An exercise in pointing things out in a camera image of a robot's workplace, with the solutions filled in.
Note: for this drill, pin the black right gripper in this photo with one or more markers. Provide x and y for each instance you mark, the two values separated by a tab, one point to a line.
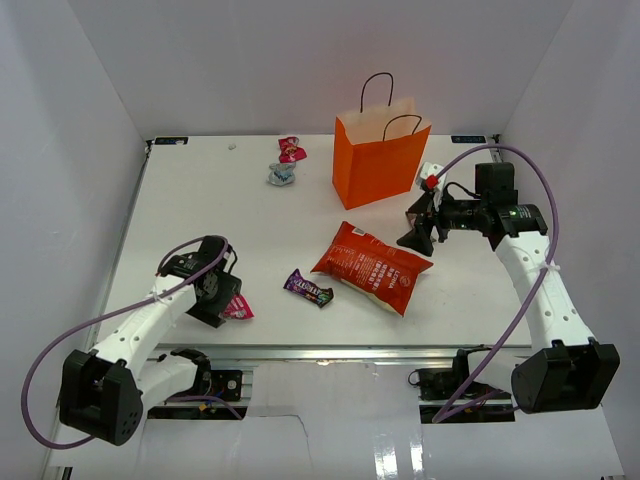
419	237

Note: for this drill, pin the large red chips bag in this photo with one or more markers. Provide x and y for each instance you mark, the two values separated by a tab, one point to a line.
386	274

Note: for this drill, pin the purple M&M's packet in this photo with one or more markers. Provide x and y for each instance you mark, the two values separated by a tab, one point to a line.
308	290

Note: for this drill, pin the silver blue candy wrapper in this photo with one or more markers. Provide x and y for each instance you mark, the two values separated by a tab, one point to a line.
281	174

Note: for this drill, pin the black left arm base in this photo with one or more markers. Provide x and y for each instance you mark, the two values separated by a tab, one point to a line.
225	384

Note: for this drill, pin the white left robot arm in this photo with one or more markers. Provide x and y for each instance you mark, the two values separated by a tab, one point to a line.
107	391

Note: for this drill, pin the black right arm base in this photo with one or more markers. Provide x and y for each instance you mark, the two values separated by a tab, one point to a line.
441	383

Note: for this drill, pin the pink candy packet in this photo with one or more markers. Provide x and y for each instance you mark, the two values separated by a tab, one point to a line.
240	307

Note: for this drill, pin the orange paper bag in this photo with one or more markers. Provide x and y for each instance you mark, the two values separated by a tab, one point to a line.
377	148

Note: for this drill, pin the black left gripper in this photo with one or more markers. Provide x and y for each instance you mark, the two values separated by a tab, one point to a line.
229	286

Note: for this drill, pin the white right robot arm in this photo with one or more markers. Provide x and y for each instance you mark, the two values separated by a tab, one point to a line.
568	368

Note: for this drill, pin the red candy wrapper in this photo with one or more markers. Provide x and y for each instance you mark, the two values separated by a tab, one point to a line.
290	150

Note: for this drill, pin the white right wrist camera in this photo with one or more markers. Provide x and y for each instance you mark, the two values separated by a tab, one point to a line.
428	177

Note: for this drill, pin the white front cover board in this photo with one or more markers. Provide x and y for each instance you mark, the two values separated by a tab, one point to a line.
351	421

